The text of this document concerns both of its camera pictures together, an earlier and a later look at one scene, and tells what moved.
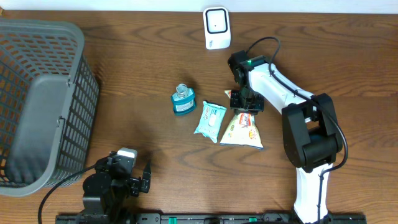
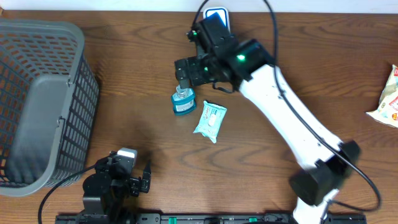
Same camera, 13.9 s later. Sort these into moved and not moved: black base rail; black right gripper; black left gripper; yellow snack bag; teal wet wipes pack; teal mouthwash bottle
Moved: black right gripper; yellow snack bag
Not moved: teal mouthwash bottle; teal wet wipes pack; black left gripper; black base rail
